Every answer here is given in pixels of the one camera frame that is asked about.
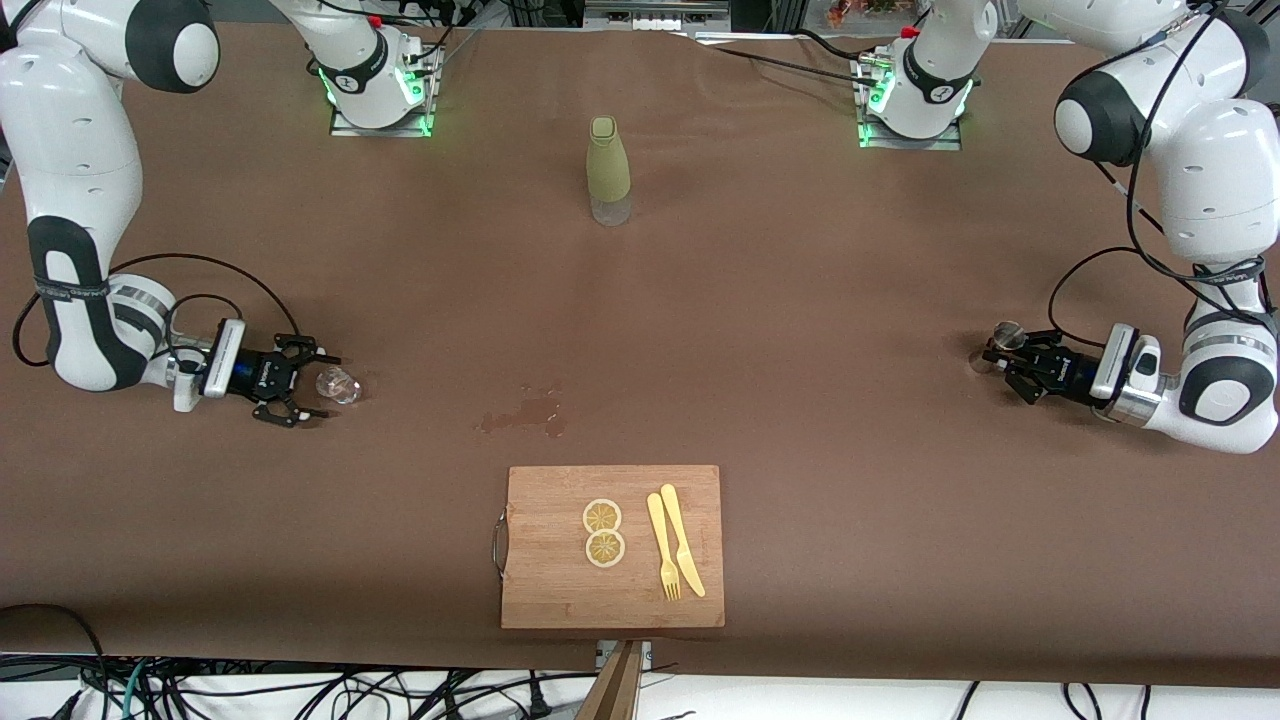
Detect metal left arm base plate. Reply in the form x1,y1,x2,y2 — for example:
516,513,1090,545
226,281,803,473
852,55,963,151

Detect grey electronics box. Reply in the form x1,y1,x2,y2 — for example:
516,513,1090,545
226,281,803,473
583,0,733,33

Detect yellow plastic knife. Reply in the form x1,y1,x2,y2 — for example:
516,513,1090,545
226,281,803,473
660,483,707,599

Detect metal jigger measuring cup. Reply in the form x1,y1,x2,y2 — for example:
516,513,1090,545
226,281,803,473
968,320,1026,376

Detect yellow plastic fork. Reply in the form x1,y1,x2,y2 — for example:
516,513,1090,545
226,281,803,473
646,492,683,602

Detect white left gripper mount plate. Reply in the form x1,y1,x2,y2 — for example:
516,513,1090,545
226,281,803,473
1088,322,1138,403

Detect wooden camera post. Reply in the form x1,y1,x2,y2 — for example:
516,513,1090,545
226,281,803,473
575,640,653,720

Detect small clear glass shaker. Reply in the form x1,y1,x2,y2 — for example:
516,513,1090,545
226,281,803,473
315,365,363,406

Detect white gripper mount plate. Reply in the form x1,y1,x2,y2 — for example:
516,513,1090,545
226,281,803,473
1088,322,1138,403
198,318,248,399

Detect orange and green object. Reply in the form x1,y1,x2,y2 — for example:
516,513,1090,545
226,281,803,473
825,0,906,29

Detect white right gripper mount plate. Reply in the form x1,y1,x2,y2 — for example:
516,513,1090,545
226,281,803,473
198,318,248,399

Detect brown table mat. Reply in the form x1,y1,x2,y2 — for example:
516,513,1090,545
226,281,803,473
0,18,1280,689

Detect black power cable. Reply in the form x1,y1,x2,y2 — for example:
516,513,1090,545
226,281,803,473
690,30,881,91

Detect wooden cutting board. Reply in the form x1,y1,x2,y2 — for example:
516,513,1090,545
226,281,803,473
492,464,727,631

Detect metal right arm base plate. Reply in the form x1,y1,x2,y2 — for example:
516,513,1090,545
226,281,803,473
330,45,441,138

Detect green sleeved glass bottle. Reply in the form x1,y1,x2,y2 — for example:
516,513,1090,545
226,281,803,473
586,116,633,228

